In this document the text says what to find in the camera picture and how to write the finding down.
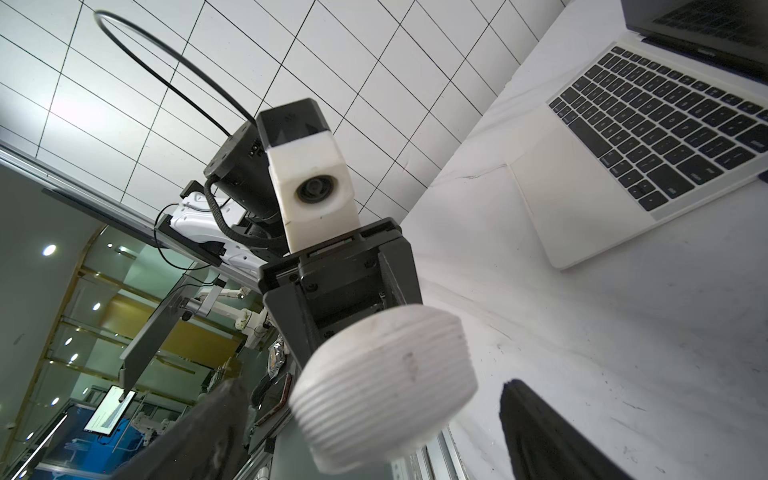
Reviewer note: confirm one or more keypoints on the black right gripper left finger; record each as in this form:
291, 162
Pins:
205, 444

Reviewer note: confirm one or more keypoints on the white wireless mouse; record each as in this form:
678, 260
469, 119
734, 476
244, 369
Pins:
383, 387

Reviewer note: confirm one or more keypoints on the silver laptop black screen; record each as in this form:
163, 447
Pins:
667, 118

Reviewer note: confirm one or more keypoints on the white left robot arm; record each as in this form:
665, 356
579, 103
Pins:
234, 215

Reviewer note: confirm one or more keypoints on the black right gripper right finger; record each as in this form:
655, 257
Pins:
543, 445

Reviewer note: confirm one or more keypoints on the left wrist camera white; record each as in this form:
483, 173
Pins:
309, 174

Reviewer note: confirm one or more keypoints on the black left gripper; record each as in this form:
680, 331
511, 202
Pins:
313, 294

